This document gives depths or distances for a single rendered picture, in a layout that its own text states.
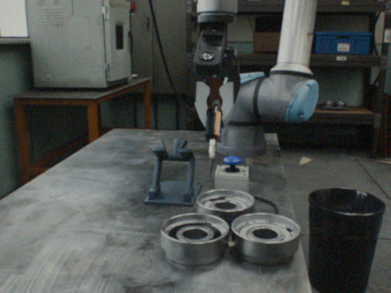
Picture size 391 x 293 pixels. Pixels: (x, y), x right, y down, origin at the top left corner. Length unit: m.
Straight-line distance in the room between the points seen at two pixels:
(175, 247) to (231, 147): 0.60
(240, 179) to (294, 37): 0.45
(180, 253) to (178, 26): 3.97
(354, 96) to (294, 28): 3.69
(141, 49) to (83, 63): 1.71
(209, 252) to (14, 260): 0.30
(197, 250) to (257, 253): 0.09
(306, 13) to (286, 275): 0.74
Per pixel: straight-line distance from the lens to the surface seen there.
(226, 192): 0.79
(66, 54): 2.98
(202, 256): 0.60
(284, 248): 0.62
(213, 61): 0.69
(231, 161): 0.87
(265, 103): 1.11
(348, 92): 4.78
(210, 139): 0.78
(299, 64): 1.12
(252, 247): 0.61
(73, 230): 0.75
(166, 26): 4.50
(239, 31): 4.65
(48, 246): 0.71
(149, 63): 4.54
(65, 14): 2.98
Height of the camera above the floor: 1.12
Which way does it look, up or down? 15 degrees down
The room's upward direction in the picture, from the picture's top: straight up
